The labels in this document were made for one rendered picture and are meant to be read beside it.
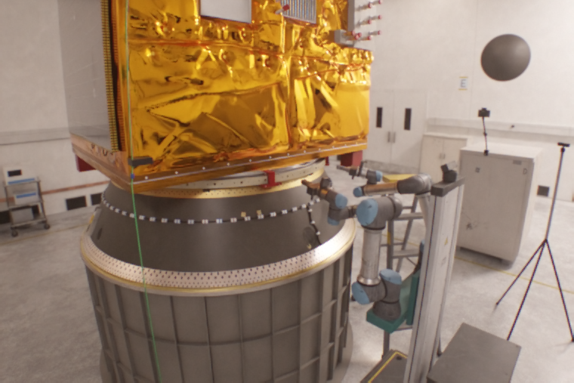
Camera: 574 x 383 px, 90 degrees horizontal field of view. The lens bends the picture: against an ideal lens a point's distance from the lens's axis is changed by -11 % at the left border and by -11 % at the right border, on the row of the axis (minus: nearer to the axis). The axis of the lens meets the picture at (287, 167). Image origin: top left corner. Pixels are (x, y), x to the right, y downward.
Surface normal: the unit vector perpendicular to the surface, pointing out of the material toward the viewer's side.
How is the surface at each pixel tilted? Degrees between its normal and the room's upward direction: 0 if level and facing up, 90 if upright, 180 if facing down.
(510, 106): 90
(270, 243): 62
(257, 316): 90
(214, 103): 88
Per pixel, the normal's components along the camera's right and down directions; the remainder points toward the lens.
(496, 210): -0.71, 0.15
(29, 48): 0.70, 0.15
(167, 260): -0.11, -0.27
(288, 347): 0.51, 0.18
